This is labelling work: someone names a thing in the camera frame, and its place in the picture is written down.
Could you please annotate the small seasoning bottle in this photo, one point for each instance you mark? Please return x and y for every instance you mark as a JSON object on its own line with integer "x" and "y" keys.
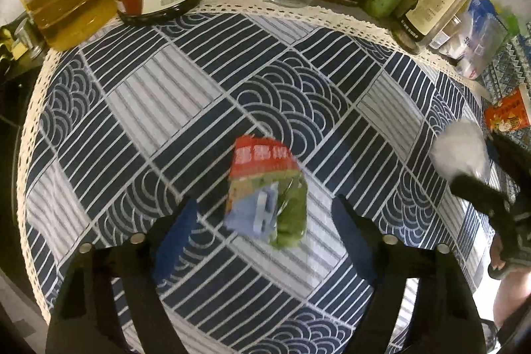
{"x": 446, "y": 34}

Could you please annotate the blue patterned cloth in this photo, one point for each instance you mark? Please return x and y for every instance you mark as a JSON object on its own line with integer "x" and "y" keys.
{"x": 510, "y": 65}

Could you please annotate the red green snack wrapper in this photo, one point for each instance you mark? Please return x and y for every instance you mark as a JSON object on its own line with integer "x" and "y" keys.
{"x": 261, "y": 188}

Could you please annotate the blue patterned lace-edged tablecloth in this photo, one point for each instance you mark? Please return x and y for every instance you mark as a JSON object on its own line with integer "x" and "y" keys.
{"x": 199, "y": 97}

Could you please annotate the red seasoning packet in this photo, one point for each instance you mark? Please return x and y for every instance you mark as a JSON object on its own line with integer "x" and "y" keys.
{"x": 508, "y": 115}

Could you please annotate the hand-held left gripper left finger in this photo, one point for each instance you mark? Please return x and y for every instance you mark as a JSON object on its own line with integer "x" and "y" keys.
{"x": 176, "y": 238}

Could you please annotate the clear plastic seasoning bags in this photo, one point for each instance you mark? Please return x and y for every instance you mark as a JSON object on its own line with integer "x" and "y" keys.
{"x": 481, "y": 39}

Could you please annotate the white tissue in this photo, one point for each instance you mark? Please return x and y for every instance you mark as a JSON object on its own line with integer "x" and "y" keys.
{"x": 458, "y": 148}

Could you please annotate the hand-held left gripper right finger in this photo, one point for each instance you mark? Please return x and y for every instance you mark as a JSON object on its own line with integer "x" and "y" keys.
{"x": 352, "y": 238}

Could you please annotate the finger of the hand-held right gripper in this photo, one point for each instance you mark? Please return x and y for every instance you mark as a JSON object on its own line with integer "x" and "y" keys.
{"x": 512, "y": 167}
{"x": 493, "y": 209}

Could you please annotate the person's leg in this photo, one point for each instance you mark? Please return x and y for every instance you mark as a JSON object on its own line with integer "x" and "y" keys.
{"x": 512, "y": 296}

